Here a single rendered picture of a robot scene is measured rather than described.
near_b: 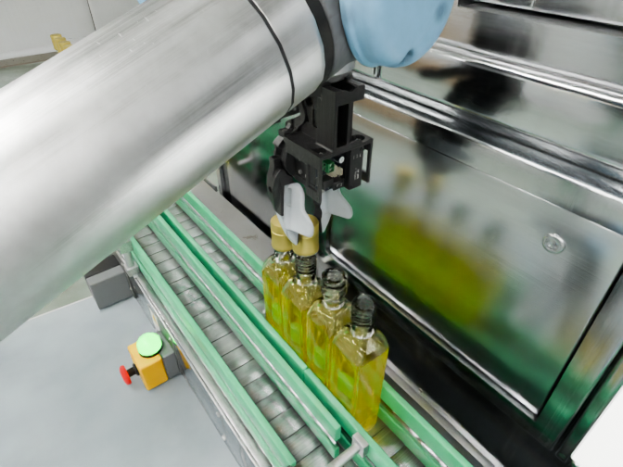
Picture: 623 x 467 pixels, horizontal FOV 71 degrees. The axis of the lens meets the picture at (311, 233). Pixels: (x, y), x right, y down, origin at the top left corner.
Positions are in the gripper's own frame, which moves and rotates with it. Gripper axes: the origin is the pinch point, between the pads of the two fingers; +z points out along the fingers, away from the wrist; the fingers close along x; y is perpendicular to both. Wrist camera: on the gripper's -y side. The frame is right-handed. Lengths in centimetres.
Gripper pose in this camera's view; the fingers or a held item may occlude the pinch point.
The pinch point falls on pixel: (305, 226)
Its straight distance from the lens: 56.1
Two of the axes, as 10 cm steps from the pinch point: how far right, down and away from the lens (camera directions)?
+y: 6.1, 4.8, -6.3
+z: 0.0, 8.0, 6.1
